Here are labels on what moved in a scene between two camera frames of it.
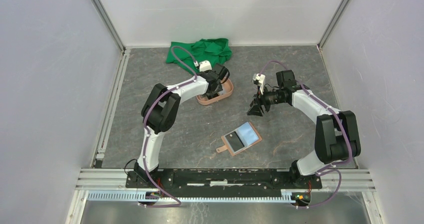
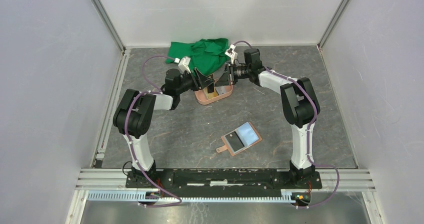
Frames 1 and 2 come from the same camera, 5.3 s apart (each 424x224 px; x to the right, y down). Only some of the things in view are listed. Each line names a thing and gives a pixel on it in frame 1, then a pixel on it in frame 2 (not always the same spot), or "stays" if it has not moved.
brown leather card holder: x=240 y=139 stays
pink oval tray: x=227 y=87 stays
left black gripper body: x=218 y=89 -> x=187 y=82
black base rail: x=222 y=181 stays
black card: x=234 y=141 stays
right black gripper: x=256 y=108 -> x=227 y=78
